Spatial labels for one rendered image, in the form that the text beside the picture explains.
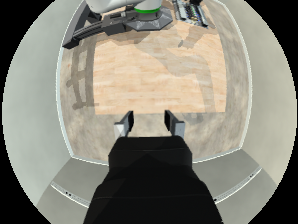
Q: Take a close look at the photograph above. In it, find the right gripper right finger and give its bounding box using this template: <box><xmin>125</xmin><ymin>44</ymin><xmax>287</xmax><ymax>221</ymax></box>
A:
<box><xmin>165</xmin><ymin>109</ymin><xmax>186</xmax><ymax>139</ymax></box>

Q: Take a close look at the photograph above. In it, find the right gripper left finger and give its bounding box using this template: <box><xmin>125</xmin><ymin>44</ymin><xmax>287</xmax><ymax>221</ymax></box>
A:
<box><xmin>113</xmin><ymin>111</ymin><xmax>134</xmax><ymax>140</ymax></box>

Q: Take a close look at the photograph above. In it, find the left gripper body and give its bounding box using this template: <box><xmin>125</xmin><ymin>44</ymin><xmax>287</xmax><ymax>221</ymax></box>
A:
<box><xmin>189</xmin><ymin>0</ymin><xmax>202</xmax><ymax>6</ymax></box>

